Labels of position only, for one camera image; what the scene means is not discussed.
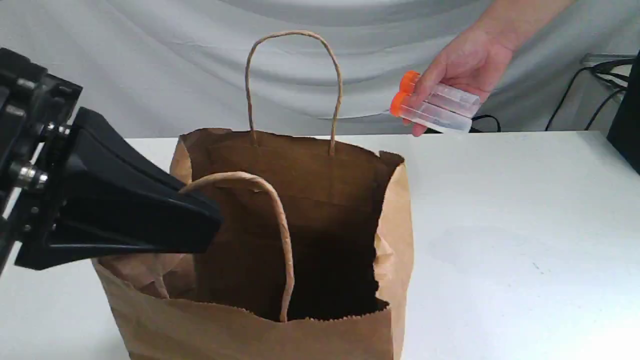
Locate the person's bare forearm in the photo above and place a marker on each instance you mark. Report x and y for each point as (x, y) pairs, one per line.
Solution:
(510, 23)

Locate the orange-capped clear tube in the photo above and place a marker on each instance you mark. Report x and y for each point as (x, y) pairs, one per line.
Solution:
(444, 96)
(431, 116)

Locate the black equipment at right edge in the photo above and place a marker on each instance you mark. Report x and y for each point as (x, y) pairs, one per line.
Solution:
(624, 133)

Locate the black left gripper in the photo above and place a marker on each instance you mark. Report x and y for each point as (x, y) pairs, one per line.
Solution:
(91, 194)

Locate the brown paper bag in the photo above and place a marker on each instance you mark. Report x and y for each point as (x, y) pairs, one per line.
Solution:
(312, 262)

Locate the person's bare hand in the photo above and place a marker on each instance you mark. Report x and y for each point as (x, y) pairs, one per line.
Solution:
(473, 62)

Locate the grey backdrop cloth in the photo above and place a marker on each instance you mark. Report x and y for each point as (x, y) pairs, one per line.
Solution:
(161, 68)

